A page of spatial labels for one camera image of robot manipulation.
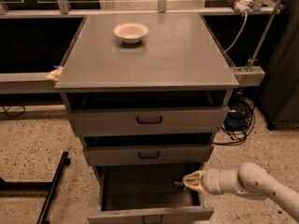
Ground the grey drawer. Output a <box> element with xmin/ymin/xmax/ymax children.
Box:
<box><xmin>88</xmin><ymin>163</ymin><xmax>214</xmax><ymax>224</ymax></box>
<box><xmin>82</xmin><ymin>133</ymin><xmax>214</xmax><ymax>166</ymax></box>
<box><xmin>66</xmin><ymin>91</ymin><xmax>228</xmax><ymax>136</ymax></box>

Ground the white power plug cable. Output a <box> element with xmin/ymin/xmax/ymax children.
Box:
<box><xmin>221</xmin><ymin>0</ymin><xmax>254</xmax><ymax>56</ymax></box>

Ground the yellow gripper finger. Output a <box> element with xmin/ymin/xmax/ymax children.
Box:
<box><xmin>183</xmin><ymin>170</ymin><xmax>205</xmax><ymax>183</ymax></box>
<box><xmin>184</xmin><ymin>183</ymin><xmax>205</xmax><ymax>193</ymax></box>

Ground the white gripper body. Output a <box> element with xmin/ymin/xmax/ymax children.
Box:
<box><xmin>202</xmin><ymin>169</ymin><xmax>223</xmax><ymax>195</ymax></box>

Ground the grey top drawer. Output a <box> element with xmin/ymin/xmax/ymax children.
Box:
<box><xmin>66</xmin><ymin>91</ymin><xmax>228</xmax><ymax>136</ymax></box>

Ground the yellow tape piece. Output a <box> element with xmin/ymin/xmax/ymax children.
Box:
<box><xmin>47</xmin><ymin>67</ymin><xmax>64</xmax><ymax>82</ymax></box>

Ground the grey middle drawer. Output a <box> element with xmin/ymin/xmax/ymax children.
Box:
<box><xmin>82</xmin><ymin>133</ymin><xmax>214</xmax><ymax>166</ymax></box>

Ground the grey drawer cabinet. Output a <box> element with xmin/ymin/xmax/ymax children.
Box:
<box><xmin>54</xmin><ymin>12</ymin><xmax>240</xmax><ymax>224</ymax></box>

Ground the black floor cable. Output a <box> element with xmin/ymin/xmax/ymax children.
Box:
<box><xmin>0</xmin><ymin>105</ymin><xmax>26</xmax><ymax>118</ymax></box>

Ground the grey aluminium frame rail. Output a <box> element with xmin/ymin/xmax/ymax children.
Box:
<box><xmin>0</xmin><ymin>7</ymin><xmax>285</xmax><ymax>95</ymax></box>

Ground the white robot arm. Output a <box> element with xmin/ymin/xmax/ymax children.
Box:
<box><xmin>182</xmin><ymin>162</ymin><xmax>299</xmax><ymax>222</ymax></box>

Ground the black cable bundle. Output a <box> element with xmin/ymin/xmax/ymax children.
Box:
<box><xmin>213</xmin><ymin>96</ymin><xmax>256</xmax><ymax>147</ymax></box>

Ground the grey bottom drawer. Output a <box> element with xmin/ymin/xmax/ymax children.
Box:
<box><xmin>88</xmin><ymin>163</ymin><xmax>214</xmax><ymax>224</ymax></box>

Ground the white bowl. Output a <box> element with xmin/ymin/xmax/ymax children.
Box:
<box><xmin>113</xmin><ymin>22</ymin><xmax>150</xmax><ymax>44</ymax></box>

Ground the dark grey cabinet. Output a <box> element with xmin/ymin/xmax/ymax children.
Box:
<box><xmin>258</xmin><ymin>0</ymin><xmax>299</xmax><ymax>130</ymax></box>

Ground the black metal stand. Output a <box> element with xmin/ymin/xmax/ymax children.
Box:
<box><xmin>0</xmin><ymin>151</ymin><xmax>71</xmax><ymax>224</ymax></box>

